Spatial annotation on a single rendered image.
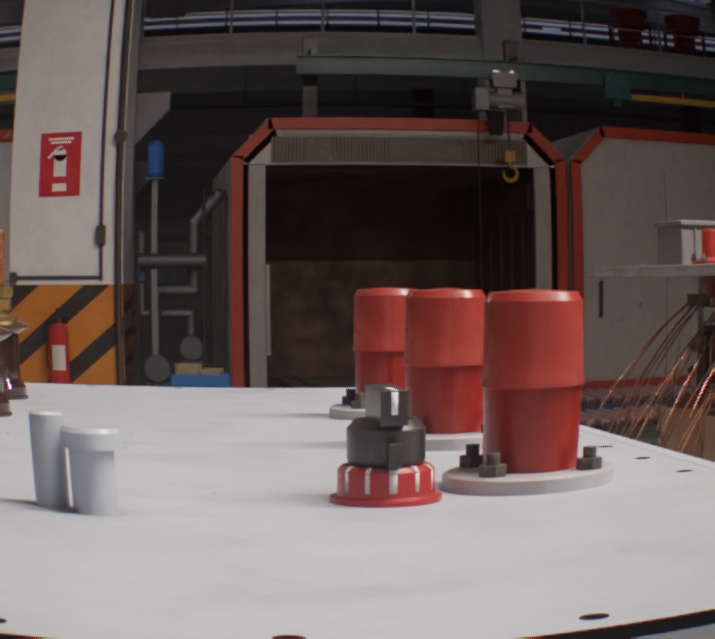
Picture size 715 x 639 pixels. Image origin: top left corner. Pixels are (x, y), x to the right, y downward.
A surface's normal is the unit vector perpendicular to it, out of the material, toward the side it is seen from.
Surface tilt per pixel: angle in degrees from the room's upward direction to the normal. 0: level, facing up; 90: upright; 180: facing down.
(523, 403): 90
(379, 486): 88
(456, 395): 91
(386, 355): 90
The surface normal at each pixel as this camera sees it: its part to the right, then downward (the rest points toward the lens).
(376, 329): -0.31, -0.02
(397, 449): 0.13, 0.00
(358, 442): -0.66, 0.00
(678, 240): -0.98, -0.03
